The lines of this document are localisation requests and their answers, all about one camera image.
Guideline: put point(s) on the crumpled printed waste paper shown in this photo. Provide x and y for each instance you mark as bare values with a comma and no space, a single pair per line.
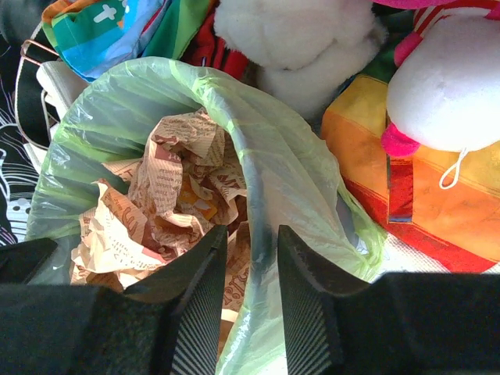
188,181

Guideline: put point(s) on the green plastic trash bag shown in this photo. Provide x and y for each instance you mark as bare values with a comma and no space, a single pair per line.
291,176

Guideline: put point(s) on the cream canvas tote bag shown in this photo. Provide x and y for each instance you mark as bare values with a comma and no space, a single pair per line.
45,89

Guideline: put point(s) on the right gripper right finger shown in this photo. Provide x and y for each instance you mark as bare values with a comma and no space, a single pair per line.
403,323

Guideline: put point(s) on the colourful cartoon fabric bag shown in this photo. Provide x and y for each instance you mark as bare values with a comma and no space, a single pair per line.
91,37

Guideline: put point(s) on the white pink plush doll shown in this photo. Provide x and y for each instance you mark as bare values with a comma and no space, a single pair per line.
445,92

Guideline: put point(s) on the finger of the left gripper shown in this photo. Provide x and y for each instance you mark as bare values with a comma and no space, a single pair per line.
20,262

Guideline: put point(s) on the white plush bear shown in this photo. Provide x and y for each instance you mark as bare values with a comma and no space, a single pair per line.
304,50

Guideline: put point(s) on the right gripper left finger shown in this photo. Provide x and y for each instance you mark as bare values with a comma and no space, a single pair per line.
167,323

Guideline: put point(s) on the magenta fabric bag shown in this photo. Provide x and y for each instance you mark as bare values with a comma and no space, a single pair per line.
411,4

